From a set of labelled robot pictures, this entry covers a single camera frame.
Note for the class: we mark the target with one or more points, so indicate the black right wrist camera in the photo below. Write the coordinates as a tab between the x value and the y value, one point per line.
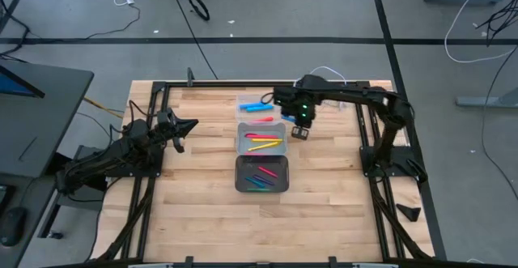
283	96

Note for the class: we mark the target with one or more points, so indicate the black triangular plastic part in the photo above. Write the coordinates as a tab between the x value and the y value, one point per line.
408	212

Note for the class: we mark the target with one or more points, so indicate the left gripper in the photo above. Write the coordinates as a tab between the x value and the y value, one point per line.
168	124

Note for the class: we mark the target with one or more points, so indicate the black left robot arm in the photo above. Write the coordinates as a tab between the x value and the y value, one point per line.
101	162

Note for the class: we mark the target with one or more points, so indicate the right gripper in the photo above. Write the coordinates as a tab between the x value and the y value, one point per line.
305	98

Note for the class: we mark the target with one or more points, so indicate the dark grey plastic bin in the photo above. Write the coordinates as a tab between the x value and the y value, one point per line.
279	162

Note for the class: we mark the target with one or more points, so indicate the light grey plastic bin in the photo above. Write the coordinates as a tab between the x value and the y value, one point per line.
243	128

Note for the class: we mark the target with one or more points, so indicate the grey desk base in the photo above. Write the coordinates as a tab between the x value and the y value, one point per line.
81	203

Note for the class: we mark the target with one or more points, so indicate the black computer mouse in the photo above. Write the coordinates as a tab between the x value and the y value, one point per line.
12	225

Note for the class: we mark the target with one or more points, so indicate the teal marker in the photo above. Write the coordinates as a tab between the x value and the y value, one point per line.
254	181

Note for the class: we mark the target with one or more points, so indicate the dark grey desk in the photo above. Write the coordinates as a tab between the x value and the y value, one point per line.
24	191
40	130

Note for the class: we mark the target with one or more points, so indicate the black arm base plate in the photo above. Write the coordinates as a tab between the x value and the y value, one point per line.
368	167
155	171

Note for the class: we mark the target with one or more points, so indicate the blue screen monitor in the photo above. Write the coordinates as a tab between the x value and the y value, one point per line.
16	86

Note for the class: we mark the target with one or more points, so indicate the green marker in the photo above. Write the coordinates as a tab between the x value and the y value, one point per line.
259	189

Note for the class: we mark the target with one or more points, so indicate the clear plastic bin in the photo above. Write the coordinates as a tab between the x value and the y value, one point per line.
243	116

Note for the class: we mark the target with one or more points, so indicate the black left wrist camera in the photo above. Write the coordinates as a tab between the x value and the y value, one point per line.
138	128

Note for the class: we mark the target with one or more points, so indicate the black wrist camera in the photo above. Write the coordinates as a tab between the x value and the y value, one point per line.
283	96
138	128

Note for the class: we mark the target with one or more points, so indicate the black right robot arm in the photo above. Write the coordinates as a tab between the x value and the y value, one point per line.
356	94

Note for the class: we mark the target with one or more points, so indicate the black aluminium table frame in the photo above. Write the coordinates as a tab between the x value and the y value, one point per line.
210	84

